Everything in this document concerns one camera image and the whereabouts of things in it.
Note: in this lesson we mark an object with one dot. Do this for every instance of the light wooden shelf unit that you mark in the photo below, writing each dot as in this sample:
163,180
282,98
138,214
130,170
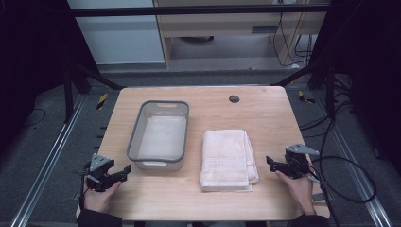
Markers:
220,23

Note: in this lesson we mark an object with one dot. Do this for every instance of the black metal stand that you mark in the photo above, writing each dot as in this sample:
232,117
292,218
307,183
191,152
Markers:
329,91
68,94

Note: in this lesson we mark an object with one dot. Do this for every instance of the grey-rimmed white plastic basin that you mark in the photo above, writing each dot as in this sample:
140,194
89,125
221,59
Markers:
162,138

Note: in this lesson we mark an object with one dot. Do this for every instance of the aluminium floor rail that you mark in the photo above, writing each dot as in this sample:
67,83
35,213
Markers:
356,170
47,160

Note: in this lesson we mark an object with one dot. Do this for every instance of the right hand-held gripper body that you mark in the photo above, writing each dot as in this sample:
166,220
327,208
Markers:
298,165

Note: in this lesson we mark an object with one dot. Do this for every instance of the person's right hand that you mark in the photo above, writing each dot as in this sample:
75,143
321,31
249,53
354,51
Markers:
299,190

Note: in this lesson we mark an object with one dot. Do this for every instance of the person's left hand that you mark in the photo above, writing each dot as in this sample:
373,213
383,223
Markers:
99,198

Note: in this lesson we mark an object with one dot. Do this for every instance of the white cabinet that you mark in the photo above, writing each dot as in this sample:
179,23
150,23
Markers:
119,38

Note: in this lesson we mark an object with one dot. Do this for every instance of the folded pale pink towel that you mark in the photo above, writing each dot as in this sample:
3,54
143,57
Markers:
225,159

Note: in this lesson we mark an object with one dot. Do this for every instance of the grey table edge clamp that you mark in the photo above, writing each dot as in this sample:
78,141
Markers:
318,197

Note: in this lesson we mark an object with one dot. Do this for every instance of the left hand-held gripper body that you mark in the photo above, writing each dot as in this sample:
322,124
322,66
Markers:
100,177

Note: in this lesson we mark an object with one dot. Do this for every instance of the dark curtain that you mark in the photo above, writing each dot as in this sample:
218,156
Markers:
372,63
28,63

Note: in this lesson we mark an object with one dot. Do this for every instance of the black horizontal frame bar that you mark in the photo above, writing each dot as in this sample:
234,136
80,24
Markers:
201,10

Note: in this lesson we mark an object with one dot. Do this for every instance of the yellow black tape marker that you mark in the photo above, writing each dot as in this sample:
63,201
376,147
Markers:
101,101
305,97

